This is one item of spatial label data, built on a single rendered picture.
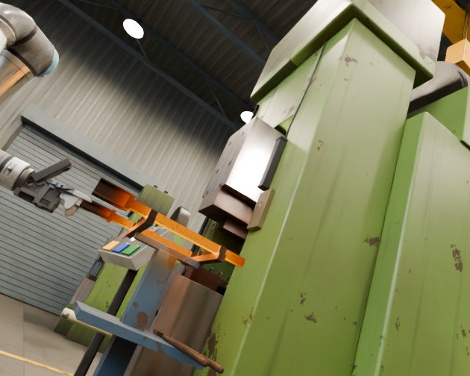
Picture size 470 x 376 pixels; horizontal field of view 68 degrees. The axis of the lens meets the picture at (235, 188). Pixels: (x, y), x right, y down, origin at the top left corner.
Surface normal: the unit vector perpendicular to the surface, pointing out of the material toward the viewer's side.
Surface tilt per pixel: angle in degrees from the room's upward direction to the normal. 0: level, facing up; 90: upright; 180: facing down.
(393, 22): 90
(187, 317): 90
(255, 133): 90
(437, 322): 90
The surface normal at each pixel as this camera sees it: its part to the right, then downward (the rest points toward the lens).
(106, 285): 0.41, -0.24
